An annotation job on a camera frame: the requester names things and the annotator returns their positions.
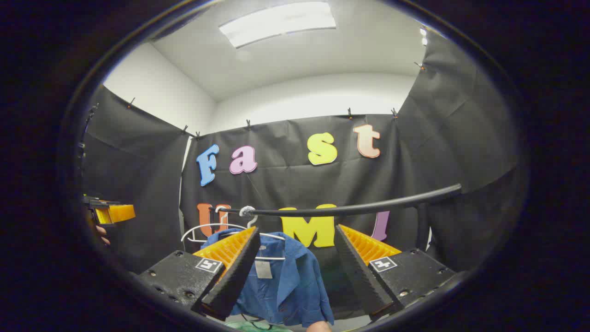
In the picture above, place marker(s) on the black backdrop cloth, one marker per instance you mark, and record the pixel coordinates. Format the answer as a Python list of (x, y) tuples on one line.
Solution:
[(286, 184)]

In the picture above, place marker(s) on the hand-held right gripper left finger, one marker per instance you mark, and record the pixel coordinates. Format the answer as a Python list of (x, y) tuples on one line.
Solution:
[(235, 276)]

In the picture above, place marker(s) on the white plastic hanger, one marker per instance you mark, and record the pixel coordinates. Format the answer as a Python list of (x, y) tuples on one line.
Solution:
[(216, 225), (272, 236)]

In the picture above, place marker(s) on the row of black cloth clips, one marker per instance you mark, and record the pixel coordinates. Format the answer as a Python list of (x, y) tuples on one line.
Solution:
[(349, 113)]

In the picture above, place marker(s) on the ceiling light panel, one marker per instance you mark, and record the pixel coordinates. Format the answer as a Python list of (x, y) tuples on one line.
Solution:
[(276, 23)]

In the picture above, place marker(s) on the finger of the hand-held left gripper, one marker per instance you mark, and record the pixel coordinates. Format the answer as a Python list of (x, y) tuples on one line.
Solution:
[(120, 213)]

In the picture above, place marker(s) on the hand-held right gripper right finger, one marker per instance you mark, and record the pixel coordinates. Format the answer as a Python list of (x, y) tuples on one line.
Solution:
[(357, 276)]

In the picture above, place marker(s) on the green laundry hamper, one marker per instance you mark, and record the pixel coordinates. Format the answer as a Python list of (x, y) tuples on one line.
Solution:
[(249, 327)]

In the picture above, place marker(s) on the small ceiling spotlight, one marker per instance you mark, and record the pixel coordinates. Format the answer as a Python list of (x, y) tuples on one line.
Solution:
[(423, 36)]

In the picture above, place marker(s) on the black clothes rack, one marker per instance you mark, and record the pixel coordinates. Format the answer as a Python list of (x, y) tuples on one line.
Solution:
[(368, 208)]

